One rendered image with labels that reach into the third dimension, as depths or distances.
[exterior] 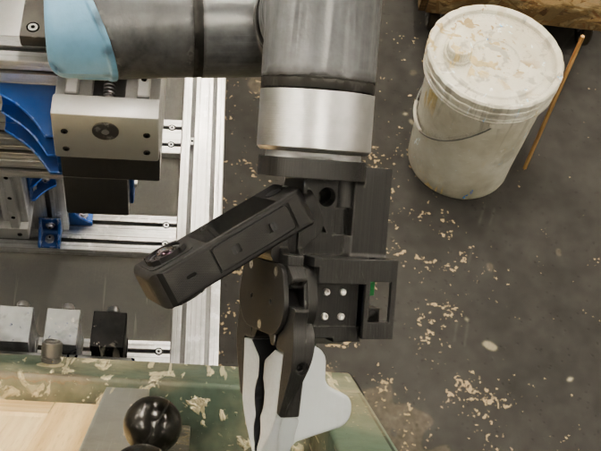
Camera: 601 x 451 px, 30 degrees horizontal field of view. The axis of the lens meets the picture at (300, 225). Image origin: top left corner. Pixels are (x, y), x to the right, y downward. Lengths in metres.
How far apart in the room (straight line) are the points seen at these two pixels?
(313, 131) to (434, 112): 1.79
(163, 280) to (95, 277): 1.53
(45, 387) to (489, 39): 1.47
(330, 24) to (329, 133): 0.07
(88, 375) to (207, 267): 0.66
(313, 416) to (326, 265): 0.10
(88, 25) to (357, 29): 0.19
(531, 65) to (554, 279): 0.49
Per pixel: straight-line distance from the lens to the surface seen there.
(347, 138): 0.71
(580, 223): 2.71
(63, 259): 2.24
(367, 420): 1.20
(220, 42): 0.80
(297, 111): 0.70
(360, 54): 0.71
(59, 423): 1.24
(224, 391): 1.33
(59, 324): 1.53
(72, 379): 1.33
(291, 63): 0.71
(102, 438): 1.10
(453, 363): 2.43
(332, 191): 0.73
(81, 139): 1.47
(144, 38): 0.80
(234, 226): 0.69
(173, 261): 0.69
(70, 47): 0.80
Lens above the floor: 2.10
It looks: 56 degrees down
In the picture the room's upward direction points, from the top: 11 degrees clockwise
